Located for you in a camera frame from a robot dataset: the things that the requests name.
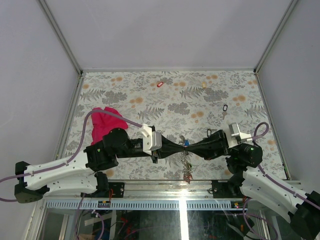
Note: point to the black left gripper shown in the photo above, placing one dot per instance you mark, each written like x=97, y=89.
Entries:
x=168, y=147

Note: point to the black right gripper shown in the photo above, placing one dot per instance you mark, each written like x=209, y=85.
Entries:
x=214, y=146

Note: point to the large metal keyring with keys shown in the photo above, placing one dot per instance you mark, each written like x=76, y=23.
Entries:
x=186, y=165

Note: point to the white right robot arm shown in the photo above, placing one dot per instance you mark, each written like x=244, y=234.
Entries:
x=299, y=208

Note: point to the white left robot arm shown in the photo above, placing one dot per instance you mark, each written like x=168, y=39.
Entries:
x=83, y=173

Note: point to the black tag with key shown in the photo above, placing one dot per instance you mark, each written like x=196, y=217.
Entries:
x=224, y=111

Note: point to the red key tag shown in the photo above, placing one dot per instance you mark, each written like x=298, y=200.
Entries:
x=160, y=84

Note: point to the crumpled pink cloth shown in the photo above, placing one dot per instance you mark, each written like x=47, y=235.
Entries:
x=103, y=124

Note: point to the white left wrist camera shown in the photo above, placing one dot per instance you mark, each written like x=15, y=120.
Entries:
x=151, y=139

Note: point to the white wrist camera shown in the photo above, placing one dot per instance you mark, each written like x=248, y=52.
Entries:
x=235, y=137
x=151, y=139

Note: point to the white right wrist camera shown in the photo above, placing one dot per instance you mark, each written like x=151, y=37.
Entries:
x=235, y=137

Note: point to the aluminium front rail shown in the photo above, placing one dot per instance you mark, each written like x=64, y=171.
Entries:
x=156, y=195

